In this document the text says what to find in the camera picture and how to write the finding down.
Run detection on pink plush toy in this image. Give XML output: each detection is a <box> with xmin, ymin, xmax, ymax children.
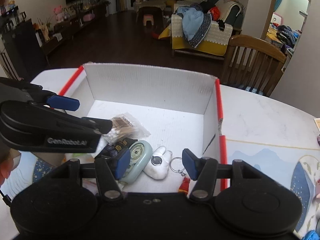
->
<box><xmin>53</xmin><ymin>5</ymin><xmax>65</xmax><ymax>22</ymax></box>

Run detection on red cardboard box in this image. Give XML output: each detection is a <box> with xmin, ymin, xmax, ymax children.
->
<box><xmin>58</xmin><ymin>62</ymin><xmax>228</xmax><ymax>196</ymax></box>

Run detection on heap of clothes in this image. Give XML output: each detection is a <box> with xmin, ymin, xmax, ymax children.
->
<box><xmin>175</xmin><ymin>4</ymin><xmax>213</xmax><ymax>48</ymax></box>

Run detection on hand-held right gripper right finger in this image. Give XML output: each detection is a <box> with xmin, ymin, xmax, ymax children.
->
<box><xmin>182</xmin><ymin>149</ymin><xmax>263</xmax><ymax>202</ymax></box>

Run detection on dark candy packet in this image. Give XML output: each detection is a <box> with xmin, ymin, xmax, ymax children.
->
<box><xmin>94</xmin><ymin>138</ymin><xmax>138</xmax><ymax>159</ymax></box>

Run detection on cream yellow sofa cover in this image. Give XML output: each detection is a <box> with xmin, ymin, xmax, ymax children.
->
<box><xmin>160</xmin><ymin>12</ymin><xmax>233</xmax><ymax>56</ymax></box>

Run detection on dark sofa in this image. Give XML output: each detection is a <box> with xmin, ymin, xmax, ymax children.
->
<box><xmin>171</xmin><ymin>0</ymin><xmax>244</xmax><ymax>58</ymax></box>

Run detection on wooden chair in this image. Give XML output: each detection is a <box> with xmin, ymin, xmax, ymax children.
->
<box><xmin>221</xmin><ymin>34</ymin><xmax>287</xmax><ymax>97</ymax></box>

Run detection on mint green tape dispenser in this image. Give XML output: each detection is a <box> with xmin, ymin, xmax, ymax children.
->
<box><xmin>119</xmin><ymin>140</ymin><xmax>153</xmax><ymax>185</ymax></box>

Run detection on dark television cabinet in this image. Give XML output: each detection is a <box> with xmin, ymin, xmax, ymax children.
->
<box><xmin>37</xmin><ymin>2</ymin><xmax>108</xmax><ymax>55</ymax></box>

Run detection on black cabinet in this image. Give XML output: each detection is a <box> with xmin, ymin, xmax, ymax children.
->
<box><xmin>0</xmin><ymin>17</ymin><xmax>48</xmax><ymax>80</ymax></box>

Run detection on blue rubber gloves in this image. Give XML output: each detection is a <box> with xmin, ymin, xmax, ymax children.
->
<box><xmin>303</xmin><ymin>229</ymin><xmax>320</xmax><ymax>240</ymax></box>

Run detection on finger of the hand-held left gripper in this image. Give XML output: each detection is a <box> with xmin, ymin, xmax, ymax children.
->
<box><xmin>0</xmin><ymin>77</ymin><xmax>80</xmax><ymax>112</ymax></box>
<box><xmin>0</xmin><ymin>101</ymin><xmax>113</xmax><ymax>134</ymax></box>

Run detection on red dragon keychain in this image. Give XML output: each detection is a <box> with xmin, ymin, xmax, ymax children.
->
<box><xmin>169</xmin><ymin>157</ymin><xmax>191</xmax><ymax>195</ymax></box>

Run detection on cotton swab packet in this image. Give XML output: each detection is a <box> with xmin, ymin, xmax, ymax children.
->
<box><xmin>102</xmin><ymin>113</ymin><xmax>152</xmax><ymax>143</ymax></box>

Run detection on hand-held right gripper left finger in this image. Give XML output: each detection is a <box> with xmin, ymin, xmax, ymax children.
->
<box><xmin>51</xmin><ymin>148</ymin><xmax>132</xmax><ymax>203</ymax></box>

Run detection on low coffee table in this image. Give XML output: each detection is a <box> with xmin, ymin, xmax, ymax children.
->
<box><xmin>133</xmin><ymin>0</ymin><xmax>167</xmax><ymax>22</ymax></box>

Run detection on person's left hand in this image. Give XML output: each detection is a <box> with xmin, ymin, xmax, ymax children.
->
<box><xmin>0</xmin><ymin>154</ymin><xmax>21</xmax><ymax>186</ymax></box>

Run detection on white tooth plush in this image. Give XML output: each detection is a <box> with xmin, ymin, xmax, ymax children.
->
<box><xmin>143</xmin><ymin>145</ymin><xmax>173</xmax><ymax>180</ymax></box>

